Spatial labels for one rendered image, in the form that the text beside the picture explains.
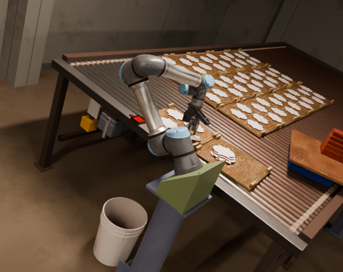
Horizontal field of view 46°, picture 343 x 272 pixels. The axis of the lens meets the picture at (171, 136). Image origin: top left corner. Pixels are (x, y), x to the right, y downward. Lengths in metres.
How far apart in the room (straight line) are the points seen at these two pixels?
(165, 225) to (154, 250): 0.20
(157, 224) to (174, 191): 0.30
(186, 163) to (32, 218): 1.37
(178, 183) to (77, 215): 1.29
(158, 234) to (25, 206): 1.17
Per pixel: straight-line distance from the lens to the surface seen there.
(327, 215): 2.49
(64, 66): 2.99
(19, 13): 4.29
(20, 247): 2.83
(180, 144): 2.02
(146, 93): 2.12
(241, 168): 2.47
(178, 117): 2.71
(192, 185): 1.92
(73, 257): 2.83
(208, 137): 2.64
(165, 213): 2.17
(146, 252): 2.39
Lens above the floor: 2.11
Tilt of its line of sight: 28 degrees down
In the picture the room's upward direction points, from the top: 22 degrees clockwise
